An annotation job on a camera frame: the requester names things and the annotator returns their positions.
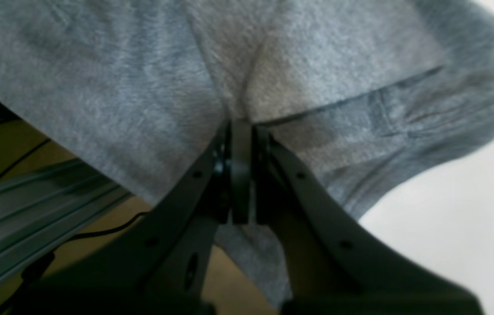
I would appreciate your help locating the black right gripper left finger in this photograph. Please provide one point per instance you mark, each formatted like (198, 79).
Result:
(158, 266)

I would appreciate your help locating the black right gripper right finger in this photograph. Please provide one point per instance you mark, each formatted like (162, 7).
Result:
(335, 266)

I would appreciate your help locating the grey t-shirt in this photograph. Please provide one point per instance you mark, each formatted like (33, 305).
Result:
(368, 93)

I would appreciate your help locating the grey aluminium frame beam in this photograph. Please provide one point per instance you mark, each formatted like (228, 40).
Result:
(42, 209)

